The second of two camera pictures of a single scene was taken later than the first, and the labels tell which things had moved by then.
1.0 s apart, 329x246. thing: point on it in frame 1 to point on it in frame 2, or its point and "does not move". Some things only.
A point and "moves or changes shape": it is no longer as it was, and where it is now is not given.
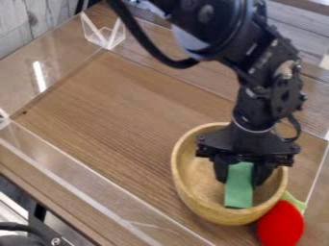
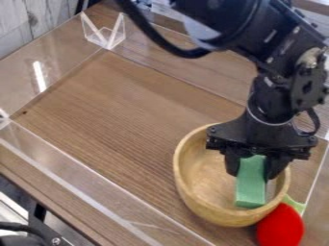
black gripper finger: x=222 y=168 to x=234 y=158
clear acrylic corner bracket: x=105 y=36 does not move
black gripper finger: x=263 y=171 to x=278 y=164
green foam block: x=240 y=185 moves or changes shape
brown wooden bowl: x=205 y=191 does not move
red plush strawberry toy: x=280 y=226 does not move
